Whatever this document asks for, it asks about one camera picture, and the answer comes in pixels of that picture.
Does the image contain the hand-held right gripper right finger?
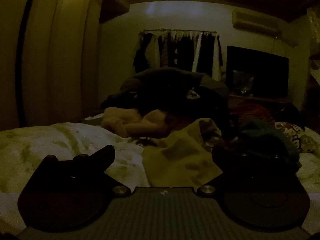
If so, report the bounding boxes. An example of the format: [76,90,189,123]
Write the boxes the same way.
[196,145,301,197]

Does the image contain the dark television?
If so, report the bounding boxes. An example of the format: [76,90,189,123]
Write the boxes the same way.
[226,45,290,98]

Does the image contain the pile of dark clothes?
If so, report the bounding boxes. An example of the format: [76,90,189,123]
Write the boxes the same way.
[100,67,233,140]

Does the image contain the dark green cloth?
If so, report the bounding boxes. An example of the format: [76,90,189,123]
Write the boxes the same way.
[235,118,300,165]

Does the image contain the clothes rack with hanging clothes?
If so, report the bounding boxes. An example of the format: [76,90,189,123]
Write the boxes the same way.
[132,29,223,81]

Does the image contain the wooden wardrobe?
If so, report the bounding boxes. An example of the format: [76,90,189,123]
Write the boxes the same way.
[0,0,130,132]

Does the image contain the red cloth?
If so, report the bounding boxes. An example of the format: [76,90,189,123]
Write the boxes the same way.
[229,102,275,125]

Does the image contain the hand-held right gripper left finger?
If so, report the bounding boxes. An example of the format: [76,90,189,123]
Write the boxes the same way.
[32,145,131,197]

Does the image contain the white patterned blanket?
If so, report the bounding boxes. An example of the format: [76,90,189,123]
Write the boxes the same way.
[0,122,150,235]

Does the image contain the floral patterned cloth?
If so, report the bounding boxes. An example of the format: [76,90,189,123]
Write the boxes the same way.
[274,122,313,153]

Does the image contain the wall air conditioner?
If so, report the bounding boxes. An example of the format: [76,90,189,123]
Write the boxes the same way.
[231,7,281,36]

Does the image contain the yellow cloth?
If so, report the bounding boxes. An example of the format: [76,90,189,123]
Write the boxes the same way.
[142,118,223,188]

